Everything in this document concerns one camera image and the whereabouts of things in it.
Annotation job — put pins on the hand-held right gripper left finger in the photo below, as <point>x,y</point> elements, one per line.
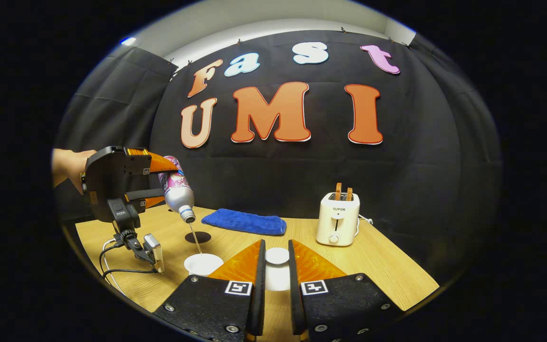
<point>259,304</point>

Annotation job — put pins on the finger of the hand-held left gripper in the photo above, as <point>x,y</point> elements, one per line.
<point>162,164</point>
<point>152,195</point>

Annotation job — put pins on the white teacup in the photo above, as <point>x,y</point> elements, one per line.
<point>202,265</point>

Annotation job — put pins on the blue towel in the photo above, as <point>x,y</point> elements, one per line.
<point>245,222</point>

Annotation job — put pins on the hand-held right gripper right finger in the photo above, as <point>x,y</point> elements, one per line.
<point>295,304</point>

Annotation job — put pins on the dark round coaster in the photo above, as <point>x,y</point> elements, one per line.
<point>202,237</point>

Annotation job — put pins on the silver water bottle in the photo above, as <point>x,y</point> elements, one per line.
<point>177,190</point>

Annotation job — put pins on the white toaster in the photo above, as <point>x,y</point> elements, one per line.
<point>337,223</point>

